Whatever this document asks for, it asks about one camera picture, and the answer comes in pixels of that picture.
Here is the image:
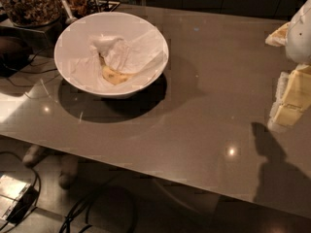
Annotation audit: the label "black tray with items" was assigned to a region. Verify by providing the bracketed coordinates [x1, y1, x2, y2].
[65, 0, 120, 18]

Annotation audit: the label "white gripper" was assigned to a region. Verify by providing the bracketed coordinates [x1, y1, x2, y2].
[265, 0, 311, 132]

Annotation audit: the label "white spoon handle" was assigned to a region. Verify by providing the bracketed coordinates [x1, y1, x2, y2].
[60, 0, 77, 25]

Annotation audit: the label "white paper napkin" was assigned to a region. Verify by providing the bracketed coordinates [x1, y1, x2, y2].
[70, 29, 168, 93]

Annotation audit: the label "silver power box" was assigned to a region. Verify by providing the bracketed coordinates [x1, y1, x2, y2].
[0, 175, 32, 223]

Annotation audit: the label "black floor cables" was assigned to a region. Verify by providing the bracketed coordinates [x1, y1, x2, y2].
[0, 150, 138, 233]

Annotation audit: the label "white ceramic bowl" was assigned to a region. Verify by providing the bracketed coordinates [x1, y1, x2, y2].
[54, 12, 169, 98]

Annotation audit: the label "dark round object left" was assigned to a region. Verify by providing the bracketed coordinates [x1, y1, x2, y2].
[0, 36, 33, 77]

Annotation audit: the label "yellow banana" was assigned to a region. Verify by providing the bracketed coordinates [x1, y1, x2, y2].
[99, 56, 133, 85]

